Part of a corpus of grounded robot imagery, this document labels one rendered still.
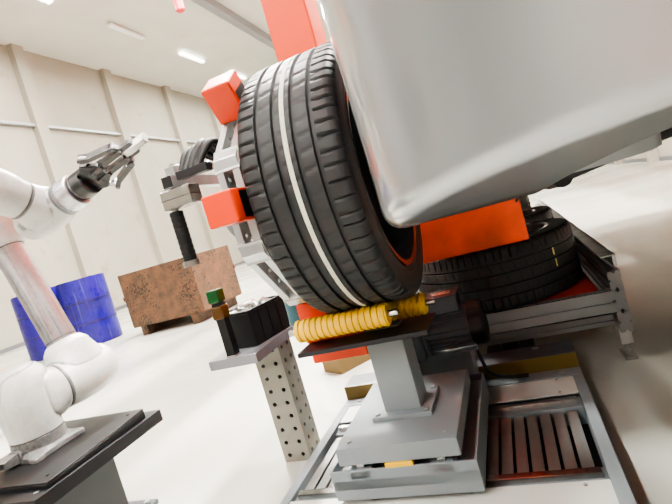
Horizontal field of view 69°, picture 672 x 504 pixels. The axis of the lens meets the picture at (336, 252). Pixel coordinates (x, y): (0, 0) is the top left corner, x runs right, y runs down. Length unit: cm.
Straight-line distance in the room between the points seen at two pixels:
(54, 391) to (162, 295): 448
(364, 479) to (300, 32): 146
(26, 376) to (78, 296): 550
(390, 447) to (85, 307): 628
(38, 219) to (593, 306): 172
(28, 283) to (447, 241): 143
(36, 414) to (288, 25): 151
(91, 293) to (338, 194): 643
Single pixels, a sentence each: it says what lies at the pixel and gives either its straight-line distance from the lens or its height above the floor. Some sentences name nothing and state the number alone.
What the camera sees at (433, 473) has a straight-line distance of 125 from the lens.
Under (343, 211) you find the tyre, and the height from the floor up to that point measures 78.
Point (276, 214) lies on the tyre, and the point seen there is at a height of 81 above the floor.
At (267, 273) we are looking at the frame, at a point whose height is 68.
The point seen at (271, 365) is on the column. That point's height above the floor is 35.
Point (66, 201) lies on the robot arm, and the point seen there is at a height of 100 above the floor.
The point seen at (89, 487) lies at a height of 18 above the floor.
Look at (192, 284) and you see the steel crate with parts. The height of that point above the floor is 46.
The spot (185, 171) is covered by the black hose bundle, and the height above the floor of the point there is 97.
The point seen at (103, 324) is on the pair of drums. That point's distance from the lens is 728.
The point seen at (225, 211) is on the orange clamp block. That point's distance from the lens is 102.
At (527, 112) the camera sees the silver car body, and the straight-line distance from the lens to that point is 32.
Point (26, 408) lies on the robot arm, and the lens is 177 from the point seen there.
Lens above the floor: 77
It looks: 4 degrees down
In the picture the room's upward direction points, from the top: 16 degrees counter-clockwise
